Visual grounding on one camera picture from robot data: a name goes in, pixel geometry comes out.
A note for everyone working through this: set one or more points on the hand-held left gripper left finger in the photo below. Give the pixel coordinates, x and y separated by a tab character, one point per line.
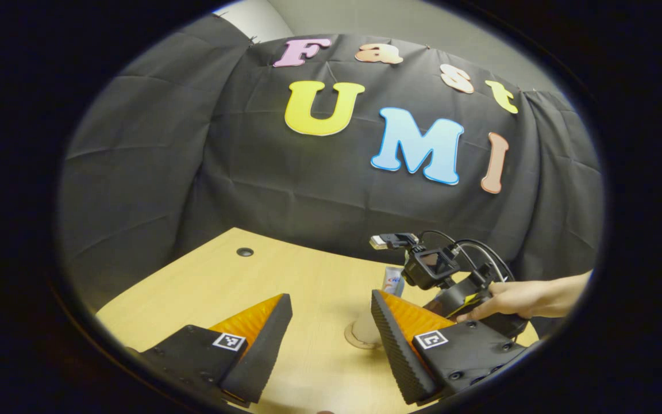
265	351

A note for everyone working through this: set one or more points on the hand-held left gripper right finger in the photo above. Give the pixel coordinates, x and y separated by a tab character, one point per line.
397	351

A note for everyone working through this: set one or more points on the white cup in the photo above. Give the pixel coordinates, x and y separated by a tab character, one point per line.
365	330

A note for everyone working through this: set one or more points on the white toothpaste tube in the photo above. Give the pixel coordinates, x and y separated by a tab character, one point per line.
394	282

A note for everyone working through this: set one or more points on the round brown coaster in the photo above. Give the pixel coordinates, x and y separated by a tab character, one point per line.
351	340

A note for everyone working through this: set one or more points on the wooden desktop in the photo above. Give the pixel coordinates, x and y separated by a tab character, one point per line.
285	270

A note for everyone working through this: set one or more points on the black backdrop cloth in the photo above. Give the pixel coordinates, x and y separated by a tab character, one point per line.
250	172

